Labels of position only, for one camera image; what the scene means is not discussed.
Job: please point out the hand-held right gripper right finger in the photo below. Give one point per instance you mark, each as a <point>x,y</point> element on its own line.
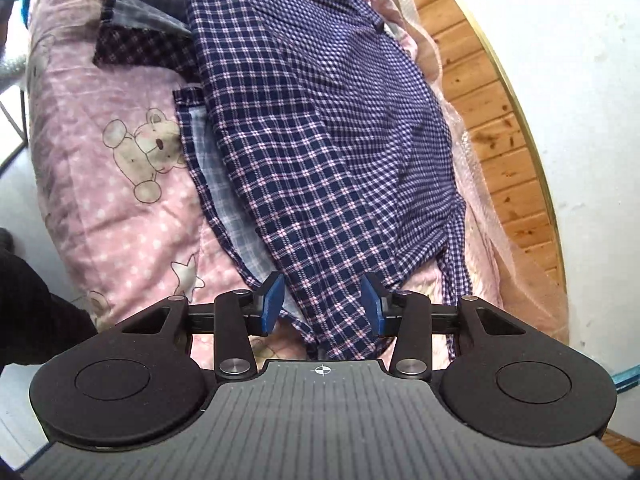
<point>372,305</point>

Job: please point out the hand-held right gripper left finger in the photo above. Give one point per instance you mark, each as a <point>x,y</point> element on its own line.
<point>272,302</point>

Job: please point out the blue plaid shirt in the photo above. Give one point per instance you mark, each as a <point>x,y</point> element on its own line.
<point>325,135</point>

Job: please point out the clear bubble wrap sheet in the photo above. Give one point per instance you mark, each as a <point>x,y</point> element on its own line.
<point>520,285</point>

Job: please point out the pink bear print quilt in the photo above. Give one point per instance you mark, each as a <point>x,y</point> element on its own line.
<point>100,210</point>

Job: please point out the wooden headboard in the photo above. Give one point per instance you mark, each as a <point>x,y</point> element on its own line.
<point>480,100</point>

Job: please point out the person's dark trouser leg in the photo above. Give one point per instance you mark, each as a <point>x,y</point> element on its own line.
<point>30,310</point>

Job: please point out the metal frame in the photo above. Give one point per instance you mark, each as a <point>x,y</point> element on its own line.
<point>23,115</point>

